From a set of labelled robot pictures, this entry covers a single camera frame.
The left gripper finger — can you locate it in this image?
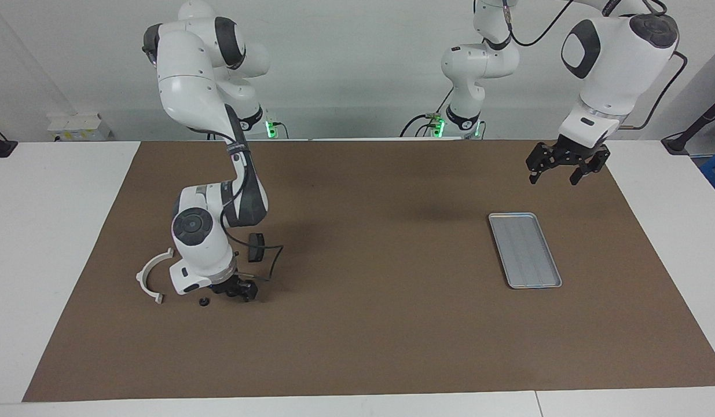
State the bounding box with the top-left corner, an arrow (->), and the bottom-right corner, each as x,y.
526,142 -> 559,185
569,146 -> 611,186

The silver metal tray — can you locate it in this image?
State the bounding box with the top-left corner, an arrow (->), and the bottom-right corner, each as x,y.
488,213 -> 563,289

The black angled stand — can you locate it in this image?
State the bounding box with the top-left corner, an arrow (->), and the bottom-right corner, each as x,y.
661,93 -> 715,156

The brown table mat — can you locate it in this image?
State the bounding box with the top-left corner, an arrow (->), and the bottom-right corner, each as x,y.
23,139 -> 715,402

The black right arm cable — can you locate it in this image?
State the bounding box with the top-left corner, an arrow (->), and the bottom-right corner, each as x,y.
218,191 -> 284,284

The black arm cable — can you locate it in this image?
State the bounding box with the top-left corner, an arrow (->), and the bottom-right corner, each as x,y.
218,191 -> 284,284
499,0 -> 689,131

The white half-ring bracket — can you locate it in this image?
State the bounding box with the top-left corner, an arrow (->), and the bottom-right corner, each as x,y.
136,248 -> 175,305

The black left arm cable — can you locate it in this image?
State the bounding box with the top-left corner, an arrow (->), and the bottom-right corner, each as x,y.
499,0 -> 689,131

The black base power cable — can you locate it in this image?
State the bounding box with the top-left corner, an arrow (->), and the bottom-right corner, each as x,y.
399,87 -> 453,138

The white wall socket box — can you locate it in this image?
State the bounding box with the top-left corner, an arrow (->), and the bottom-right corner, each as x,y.
47,113 -> 112,141

